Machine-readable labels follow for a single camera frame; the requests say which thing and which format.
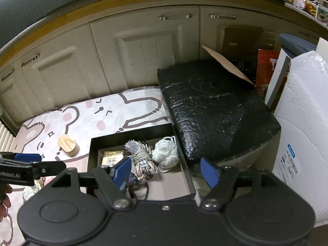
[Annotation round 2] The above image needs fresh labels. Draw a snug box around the metal cabinet handle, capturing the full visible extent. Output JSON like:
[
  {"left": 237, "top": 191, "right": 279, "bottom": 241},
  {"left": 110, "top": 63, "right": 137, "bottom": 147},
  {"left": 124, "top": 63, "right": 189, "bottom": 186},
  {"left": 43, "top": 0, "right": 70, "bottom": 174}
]
[
  {"left": 0, "top": 69, "right": 15, "bottom": 82},
  {"left": 209, "top": 13, "right": 237, "bottom": 20},
  {"left": 158, "top": 13, "right": 193, "bottom": 21},
  {"left": 21, "top": 54, "right": 41, "bottom": 68}
]

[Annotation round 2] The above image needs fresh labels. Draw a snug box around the dark multicolour yarn bundle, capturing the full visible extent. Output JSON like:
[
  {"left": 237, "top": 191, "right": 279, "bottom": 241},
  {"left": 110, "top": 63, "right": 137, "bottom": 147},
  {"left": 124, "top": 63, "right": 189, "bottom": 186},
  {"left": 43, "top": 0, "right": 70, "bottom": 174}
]
[{"left": 120, "top": 172, "right": 148, "bottom": 201}]

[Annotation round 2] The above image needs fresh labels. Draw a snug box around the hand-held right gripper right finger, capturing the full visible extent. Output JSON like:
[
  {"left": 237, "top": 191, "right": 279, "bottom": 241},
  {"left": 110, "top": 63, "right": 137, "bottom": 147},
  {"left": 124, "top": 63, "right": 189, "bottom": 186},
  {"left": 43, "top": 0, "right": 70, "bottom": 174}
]
[{"left": 198, "top": 157, "right": 285, "bottom": 210}]

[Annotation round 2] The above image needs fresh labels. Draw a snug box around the grey tassel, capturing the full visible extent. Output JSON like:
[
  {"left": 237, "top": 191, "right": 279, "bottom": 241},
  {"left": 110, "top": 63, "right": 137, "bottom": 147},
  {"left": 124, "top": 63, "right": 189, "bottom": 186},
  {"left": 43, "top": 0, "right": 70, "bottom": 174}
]
[{"left": 124, "top": 139, "right": 159, "bottom": 181}]

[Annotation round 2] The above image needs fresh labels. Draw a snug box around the yellow tissue pack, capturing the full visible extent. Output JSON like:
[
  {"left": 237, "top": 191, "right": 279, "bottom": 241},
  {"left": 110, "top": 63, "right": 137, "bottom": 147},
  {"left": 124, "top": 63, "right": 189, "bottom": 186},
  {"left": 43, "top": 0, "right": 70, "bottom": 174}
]
[{"left": 101, "top": 150, "right": 126, "bottom": 167}]

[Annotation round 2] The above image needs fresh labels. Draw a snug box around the grey countertop with wooden edge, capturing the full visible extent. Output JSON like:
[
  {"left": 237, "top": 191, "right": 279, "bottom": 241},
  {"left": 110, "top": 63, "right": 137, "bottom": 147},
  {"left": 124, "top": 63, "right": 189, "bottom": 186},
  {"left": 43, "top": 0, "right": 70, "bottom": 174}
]
[{"left": 0, "top": 0, "right": 328, "bottom": 57}]

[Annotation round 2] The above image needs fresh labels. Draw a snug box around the floral fabric pouch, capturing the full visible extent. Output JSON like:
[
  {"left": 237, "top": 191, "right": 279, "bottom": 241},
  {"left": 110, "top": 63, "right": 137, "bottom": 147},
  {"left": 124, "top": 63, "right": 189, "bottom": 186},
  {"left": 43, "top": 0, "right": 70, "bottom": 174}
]
[{"left": 22, "top": 178, "right": 46, "bottom": 202}]

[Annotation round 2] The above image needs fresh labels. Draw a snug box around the brown cardboard box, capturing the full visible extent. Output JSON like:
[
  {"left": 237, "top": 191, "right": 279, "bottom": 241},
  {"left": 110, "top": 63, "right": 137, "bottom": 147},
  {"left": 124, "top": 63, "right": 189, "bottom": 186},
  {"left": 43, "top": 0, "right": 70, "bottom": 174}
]
[{"left": 200, "top": 26, "right": 278, "bottom": 87}]

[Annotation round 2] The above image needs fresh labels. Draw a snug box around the white bubble wrap package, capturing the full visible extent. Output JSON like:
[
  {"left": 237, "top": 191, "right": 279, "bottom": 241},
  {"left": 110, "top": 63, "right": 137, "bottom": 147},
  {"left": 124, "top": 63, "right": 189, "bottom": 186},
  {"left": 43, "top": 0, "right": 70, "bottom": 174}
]
[{"left": 271, "top": 37, "right": 328, "bottom": 229}]

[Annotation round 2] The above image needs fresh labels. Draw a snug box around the blue grey folded mat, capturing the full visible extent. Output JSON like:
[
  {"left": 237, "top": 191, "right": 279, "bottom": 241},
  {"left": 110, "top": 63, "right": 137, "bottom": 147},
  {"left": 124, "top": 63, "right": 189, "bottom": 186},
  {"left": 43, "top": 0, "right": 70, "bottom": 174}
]
[{"left": 278, "top": 33, "right": 319, "bottom": 57}]

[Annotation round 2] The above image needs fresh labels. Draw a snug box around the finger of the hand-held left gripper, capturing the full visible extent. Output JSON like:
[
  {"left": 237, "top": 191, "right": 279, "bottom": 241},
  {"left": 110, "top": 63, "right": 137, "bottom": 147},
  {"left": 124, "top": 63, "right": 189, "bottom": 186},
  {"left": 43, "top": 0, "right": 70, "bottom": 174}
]
[
  {"left": 0, "top": 152, "right": 43, "bottom": 163},
  {"left": 31, "top": 160, "right": 67, "bottom": 179}
]

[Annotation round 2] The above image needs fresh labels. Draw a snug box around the gold foil packet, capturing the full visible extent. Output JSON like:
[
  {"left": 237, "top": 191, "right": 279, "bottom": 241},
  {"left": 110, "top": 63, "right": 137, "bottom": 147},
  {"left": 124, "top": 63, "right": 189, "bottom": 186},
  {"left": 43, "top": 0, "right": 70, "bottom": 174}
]
[{"left": 304, "top": 0, "right": 321, "bottom": 17}]

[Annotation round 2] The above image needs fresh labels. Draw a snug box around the red printed box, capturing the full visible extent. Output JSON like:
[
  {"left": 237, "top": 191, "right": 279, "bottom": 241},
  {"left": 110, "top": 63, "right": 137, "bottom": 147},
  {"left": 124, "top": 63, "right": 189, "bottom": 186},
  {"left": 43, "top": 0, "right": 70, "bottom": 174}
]
[{"left": 255, "top": 48, "right": 292, "bottom": 101}]

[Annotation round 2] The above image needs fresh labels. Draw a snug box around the black bubble wrap package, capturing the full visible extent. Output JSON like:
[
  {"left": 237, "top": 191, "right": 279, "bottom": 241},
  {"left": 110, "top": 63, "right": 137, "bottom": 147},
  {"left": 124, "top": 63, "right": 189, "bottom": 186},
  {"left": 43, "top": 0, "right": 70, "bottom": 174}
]
[{"left": 156, "top": 59, "right": 282, "bottom": 161}]

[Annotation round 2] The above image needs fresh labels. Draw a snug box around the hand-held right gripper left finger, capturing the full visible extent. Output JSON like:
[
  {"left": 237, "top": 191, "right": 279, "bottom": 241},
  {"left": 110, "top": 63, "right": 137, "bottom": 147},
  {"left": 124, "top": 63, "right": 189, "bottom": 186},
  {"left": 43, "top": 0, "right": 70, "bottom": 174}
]
[{"left": 52, "top": 156, "right": 132, "bottom": 209}]

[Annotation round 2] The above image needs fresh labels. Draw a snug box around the white ribbed suitcase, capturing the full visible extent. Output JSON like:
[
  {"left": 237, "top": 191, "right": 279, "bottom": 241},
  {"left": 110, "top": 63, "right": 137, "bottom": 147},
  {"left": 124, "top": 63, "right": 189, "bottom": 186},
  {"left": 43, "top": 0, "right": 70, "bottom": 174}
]
[{"left": 0, "top": 106, "right": 15, "bottom": 152}]

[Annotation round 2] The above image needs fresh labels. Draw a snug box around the white yarn bundle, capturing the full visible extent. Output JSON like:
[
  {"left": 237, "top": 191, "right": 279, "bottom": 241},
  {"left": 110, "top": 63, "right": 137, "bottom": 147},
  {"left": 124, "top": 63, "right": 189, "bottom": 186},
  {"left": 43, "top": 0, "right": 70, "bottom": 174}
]
[{"left": 152, "top": 136, "right": 180, "bottom": 171}]

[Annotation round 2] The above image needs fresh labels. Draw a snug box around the cartoon bear printed blanket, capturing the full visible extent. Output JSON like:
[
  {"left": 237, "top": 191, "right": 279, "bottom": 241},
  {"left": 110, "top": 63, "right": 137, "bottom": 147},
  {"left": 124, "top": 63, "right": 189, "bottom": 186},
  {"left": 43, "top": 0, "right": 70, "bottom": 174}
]
[{"left": 0, "top": 85, "right": 171, "bottom": 246}]

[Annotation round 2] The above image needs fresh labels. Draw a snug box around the black cardboard box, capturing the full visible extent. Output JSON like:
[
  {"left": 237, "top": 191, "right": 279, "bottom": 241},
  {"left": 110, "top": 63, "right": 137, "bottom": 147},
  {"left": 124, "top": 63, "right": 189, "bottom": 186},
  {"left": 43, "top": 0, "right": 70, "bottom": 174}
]
[{"left": 86, "top": 122, "right": 197, "bottom": 203}]

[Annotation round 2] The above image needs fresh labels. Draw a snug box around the cream cabinet door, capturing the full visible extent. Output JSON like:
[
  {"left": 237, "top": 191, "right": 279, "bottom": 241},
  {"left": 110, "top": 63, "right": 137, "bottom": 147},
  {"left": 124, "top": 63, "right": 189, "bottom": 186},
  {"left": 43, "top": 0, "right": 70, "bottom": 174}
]
[
  {"left": 15, "top": 34, "right": 111, "bottom": 116},
  {"left": 0, "top": 65, "right": 27, "bottom": 125},
  {"left": 89, "top": 6, "right": 202, "bottom": 96},
  {"left": 200, "top": 4, "right": 318, "bottom": 65}
]

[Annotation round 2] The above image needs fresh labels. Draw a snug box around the oval wooden box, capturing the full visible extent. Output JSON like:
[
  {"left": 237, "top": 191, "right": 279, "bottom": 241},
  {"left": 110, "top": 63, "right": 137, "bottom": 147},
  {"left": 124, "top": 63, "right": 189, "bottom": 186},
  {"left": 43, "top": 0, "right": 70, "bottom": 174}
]
[{"left": 57, "top": 134, "right": 80, "bottom": 157}]

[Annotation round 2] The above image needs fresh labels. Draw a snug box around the white flat panel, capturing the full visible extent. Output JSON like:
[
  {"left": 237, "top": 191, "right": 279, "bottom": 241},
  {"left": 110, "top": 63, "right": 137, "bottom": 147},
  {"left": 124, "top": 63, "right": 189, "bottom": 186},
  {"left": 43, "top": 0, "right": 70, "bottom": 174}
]
[{"left": 265, "top": 47, "right": 293, "bottom": 111}]

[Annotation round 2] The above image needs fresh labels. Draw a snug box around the person's left hand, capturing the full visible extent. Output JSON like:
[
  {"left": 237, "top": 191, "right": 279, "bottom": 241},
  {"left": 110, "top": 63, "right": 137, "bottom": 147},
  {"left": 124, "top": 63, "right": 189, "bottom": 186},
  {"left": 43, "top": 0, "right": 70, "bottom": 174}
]
[{"left": 0, "top": 184, "right": 12, "bottom": 219}]

